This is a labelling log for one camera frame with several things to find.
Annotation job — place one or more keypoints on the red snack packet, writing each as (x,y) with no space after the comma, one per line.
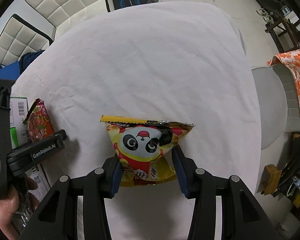
(38,122)

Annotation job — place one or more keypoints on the blue foam mat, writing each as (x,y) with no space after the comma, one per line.
(10,72)

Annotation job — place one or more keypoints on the brown wooden chair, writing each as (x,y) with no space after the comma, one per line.
(283,26)

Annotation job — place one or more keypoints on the person's left hand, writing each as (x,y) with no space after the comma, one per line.
(8,207)

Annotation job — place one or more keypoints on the dark blue cloth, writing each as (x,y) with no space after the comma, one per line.
(27,59)

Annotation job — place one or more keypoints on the grey table cloth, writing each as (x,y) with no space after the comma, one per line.
(173,61)

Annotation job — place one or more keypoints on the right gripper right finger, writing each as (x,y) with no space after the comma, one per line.
(242,215)

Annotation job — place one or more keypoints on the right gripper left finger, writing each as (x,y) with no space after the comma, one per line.
(56,215)

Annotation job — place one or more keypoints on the white quilted chair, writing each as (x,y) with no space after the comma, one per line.
(20,37)
(65,14)

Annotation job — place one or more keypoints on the open cardboard box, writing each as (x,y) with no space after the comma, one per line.
(19,137)

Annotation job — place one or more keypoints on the yellow panda snack packet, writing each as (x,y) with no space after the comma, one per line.
(141,146)

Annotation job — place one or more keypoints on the white quilted chair left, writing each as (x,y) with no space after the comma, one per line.
(20,37)

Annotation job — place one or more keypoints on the white quilted chair right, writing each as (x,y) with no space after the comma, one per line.
(65,14)

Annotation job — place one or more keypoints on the grey office chair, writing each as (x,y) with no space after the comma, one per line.
(278,101)

